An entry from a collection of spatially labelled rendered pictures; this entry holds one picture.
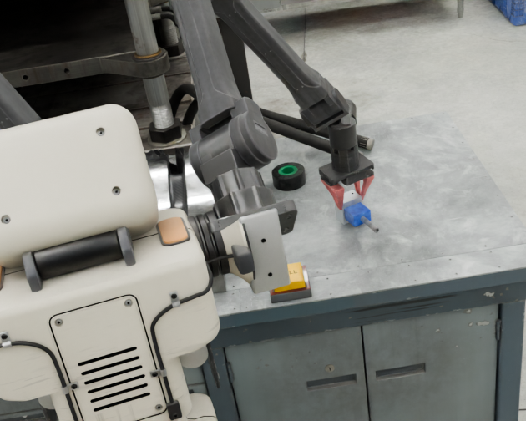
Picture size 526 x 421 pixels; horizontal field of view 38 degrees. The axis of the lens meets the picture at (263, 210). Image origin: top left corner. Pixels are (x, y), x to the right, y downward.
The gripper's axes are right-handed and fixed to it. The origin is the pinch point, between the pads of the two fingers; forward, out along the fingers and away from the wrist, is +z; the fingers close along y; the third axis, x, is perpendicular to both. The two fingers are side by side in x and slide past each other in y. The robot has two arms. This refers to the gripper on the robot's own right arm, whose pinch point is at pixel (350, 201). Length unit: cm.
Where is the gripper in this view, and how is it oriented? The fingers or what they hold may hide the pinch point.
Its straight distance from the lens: 165.7
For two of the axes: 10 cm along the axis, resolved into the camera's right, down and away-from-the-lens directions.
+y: -8.8, 3.7, -3.0
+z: 1.5, 8.2, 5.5
